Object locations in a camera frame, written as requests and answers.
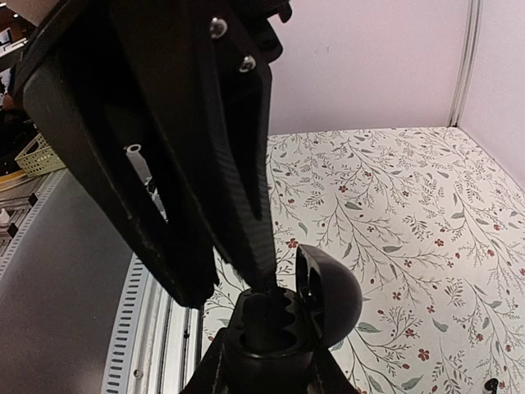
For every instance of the black earbud with stem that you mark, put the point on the black earbud with stem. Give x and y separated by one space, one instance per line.
491 386

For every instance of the left aluminium frame post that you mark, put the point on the left aluminium frame post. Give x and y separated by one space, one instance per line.
464 77

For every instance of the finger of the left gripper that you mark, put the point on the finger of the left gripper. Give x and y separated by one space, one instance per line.
229 143
123 205

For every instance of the floral patterned table mat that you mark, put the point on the floral patterned table mat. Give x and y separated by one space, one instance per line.
433 230

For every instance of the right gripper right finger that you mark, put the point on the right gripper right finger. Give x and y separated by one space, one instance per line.
327 377

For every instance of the green plastic basket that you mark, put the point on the green plastic basket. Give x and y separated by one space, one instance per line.
38 158

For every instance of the front aluminium rail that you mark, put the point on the front aluminium rail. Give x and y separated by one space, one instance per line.
155 345

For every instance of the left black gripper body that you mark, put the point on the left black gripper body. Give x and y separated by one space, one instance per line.
85 28

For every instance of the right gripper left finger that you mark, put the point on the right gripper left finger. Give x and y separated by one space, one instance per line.
209 377

